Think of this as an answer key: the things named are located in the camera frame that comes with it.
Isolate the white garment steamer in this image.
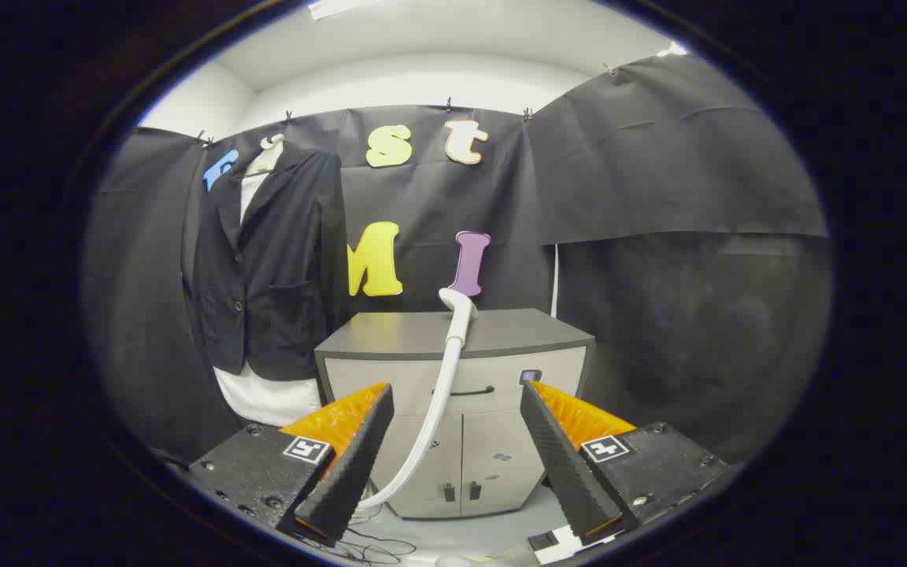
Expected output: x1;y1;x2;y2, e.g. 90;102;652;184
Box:
355;287;479;511

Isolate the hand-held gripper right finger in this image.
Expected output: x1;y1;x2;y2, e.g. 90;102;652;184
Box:
520;380;730;544

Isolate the long ceiling light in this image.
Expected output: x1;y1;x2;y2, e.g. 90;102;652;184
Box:
308;0;379;20

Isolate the white clothes hanger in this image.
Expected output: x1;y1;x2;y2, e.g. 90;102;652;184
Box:
245;134;285;178

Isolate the black backdrop cloth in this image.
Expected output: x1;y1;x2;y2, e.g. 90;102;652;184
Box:
83;54;831;465

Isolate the grey cabinet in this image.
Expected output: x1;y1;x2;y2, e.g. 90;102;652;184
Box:
314;309;596;521

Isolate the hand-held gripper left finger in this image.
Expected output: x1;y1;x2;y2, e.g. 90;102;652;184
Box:
188;382;396;548

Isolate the black suit jacket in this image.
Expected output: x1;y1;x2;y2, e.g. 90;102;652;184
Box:
183;144;348;383

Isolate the thin black cable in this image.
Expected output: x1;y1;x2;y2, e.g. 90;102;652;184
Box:
296;526;419;565

